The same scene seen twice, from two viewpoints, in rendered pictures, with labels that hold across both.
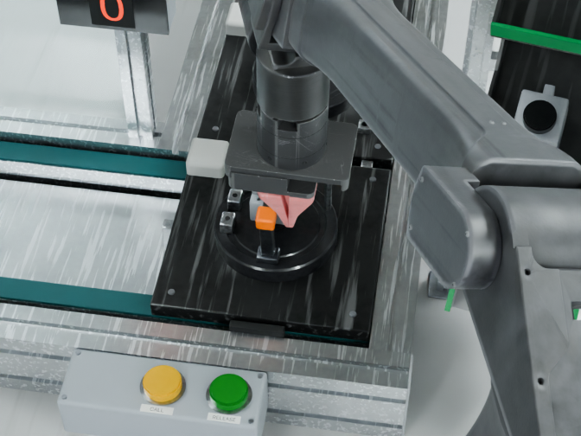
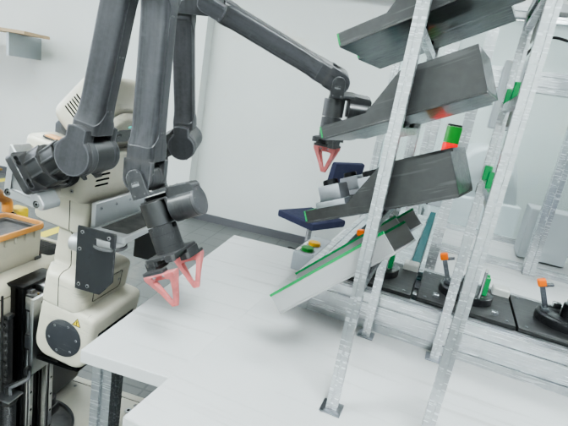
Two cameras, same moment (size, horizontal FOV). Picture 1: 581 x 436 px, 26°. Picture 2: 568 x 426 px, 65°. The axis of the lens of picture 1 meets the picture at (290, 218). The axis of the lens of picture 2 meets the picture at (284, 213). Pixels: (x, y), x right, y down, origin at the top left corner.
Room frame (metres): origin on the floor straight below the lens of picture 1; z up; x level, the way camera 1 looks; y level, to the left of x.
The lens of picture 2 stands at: (0.88, -1.25, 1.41)
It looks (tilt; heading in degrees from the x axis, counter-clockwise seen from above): 14 degrees down; 101
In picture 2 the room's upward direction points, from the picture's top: 10 degrees clockwise
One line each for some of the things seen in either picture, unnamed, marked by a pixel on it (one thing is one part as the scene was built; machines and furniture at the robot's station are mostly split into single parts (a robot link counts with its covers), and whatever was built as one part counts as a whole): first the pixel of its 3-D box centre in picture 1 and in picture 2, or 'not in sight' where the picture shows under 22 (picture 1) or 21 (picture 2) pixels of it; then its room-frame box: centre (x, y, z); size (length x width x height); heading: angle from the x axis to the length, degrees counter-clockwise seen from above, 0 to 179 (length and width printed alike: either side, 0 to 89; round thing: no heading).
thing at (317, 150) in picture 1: (291, 129); (330, 130); (0.72, 0.00, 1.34); 0.10 x 0.07 x 0.07; 81
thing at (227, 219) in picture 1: (227, 222); not in sight; (0.92, 0.07, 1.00); 0.02 x 0.01 x 0.02; 171
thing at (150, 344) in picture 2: not in sight; (294, 308); (0.73, -0.11, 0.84); 0.90 x 0.70 x 0.03; 90
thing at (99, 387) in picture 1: (164, 401); (312, 253); (0.73, 0.13, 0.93); 0.21 x 0.07 x 0.06; 81
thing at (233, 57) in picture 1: (308, 56); (468, 281); (1.18, -0.02, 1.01); 0.24 x 0.24 x 0.13; 81
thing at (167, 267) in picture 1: (276, 239); (373, 271); (0.93, 0.02, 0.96); 0.24 x 0.24 x 0.02; 81
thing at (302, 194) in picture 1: (277, 184); (326, 155); (0.73, 0.01, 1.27); 0.07 x 0.07 x 0.09; 81
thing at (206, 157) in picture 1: (208, 162); (411, 268); (1.04, 0.10, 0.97); 0.05 x 0.05 x 0.04; 81
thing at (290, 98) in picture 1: (291, 68); (335, 108); (0.73, 0.00, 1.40); 0.07 x 0.06 x 0.07; 11
